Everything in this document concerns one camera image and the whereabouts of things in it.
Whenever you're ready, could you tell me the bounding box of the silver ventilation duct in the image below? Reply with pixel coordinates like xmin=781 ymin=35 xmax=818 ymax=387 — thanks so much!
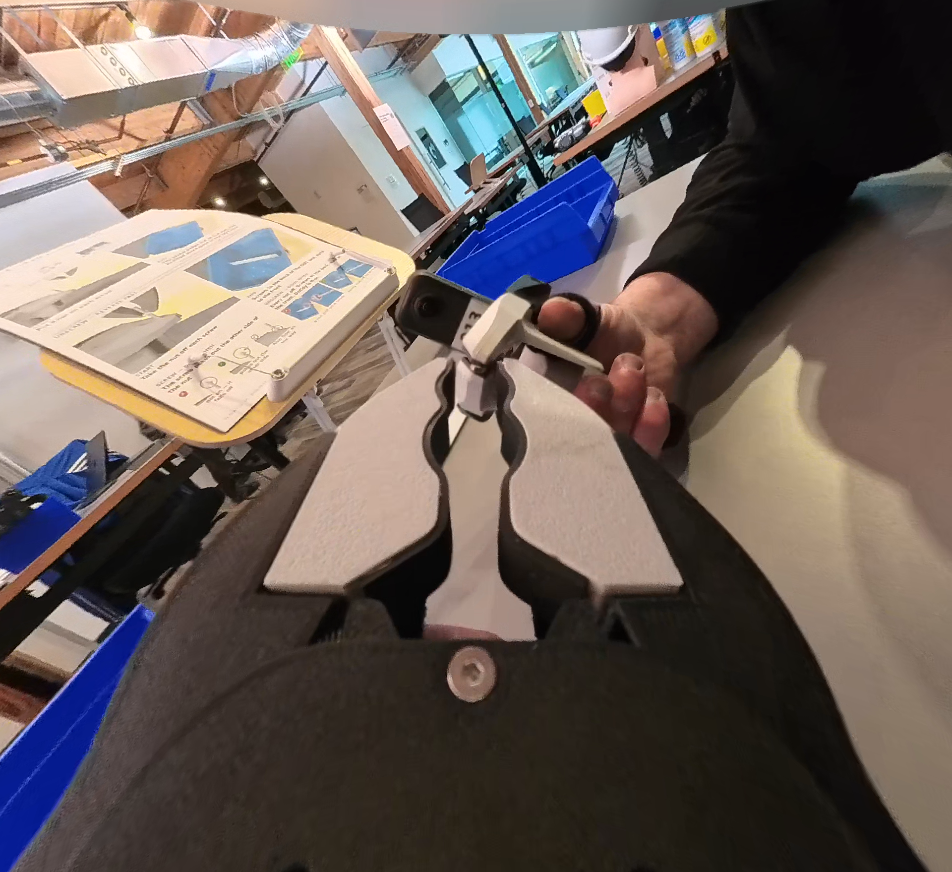
xmin=0 ymin=3 xmax=313 ymax=132

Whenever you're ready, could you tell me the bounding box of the blue plastic bin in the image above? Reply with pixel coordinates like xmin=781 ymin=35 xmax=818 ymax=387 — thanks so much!
xmin=436 ymin=155 xmax=620 ymax=302
xmin=0 ymin=603 xmax=156 ymax=867

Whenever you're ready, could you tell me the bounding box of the white hard hat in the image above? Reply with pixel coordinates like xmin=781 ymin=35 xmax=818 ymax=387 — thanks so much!
xmin=577 ymin=24 xmax=642 ymax=74

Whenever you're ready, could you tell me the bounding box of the grey desk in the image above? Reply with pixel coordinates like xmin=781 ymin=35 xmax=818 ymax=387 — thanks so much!
xmin=424 ymin=154 xmax=952 ymax=872

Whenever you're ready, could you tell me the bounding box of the cardboard box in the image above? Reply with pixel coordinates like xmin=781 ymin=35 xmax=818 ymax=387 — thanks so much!
xmin=595 ymin=42 xmax=664 ymax=116

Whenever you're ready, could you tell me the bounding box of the black tripod stand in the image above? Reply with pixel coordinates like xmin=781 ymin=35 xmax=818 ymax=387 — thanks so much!
xmin=463 ymin=33 xmax=550 ymax=188

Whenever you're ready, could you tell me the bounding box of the person's right forearm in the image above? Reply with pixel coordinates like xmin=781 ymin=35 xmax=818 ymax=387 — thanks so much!
xmin=627 ymin=135 xmax=893 ymax=327

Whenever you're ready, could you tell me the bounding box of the person's right hand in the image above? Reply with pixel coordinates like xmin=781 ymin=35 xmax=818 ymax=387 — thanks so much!
xmin=535 ymin=273 xmax=720 ymax=458

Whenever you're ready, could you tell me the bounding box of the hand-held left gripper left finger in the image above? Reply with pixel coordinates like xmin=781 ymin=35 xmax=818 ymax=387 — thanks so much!
xmin=262 ymin=359 xmax=458 ymax=640

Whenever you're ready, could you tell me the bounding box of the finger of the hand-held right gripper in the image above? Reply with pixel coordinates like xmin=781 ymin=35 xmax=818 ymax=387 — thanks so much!
xmin=452 ymin=362 xmax=499 ymax=419
xmin=460 ymin=290 xmax=533 ymax=369

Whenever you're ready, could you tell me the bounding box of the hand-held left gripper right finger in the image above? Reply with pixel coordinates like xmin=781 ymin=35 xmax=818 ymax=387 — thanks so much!
xmin=497 ymin=360 xmax=685 ymax=641

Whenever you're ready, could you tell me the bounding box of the blue storage crate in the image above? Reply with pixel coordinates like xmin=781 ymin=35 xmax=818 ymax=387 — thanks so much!
xmin=0 ymin=439 xmax=131 ymax=575

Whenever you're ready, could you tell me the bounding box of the instruction sheet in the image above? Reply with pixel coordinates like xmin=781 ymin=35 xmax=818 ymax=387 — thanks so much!
xmin=0 ymin=208 xmax=400 ymax=434

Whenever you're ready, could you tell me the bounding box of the wooden work table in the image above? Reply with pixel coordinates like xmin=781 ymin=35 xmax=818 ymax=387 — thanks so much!
xmin=552 ymin=46 xmax=731 ymax=168

